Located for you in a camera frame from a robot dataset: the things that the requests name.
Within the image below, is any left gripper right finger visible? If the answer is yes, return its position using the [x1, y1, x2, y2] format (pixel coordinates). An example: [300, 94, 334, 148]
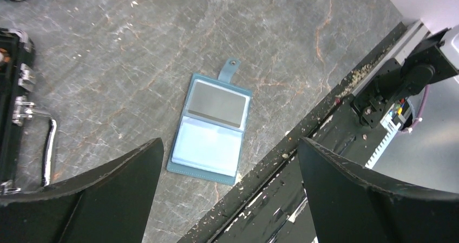
[297, 138, 458, 242]

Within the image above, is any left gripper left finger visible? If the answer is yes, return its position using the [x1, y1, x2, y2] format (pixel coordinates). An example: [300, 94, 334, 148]
[1, 138, 164, 242]

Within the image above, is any blue card holder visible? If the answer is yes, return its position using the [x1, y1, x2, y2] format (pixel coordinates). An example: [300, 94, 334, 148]
[167, 58, 252, 185]

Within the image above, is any dark card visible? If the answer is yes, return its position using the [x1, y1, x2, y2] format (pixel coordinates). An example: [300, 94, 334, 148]
[187, 80, 249, 129]

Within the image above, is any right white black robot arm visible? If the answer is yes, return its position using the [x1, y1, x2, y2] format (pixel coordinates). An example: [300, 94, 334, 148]
[352, 27, 458, 128]

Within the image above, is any black poker chip case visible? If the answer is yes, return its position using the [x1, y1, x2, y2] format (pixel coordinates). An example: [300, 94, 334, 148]
[1, 28, 58, 195]

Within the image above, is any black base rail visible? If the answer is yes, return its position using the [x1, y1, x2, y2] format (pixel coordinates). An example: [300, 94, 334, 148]
[182, 21, 429, 242]

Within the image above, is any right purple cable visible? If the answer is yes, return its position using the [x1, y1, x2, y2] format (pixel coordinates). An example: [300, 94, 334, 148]
[398, 85, 431, 135]

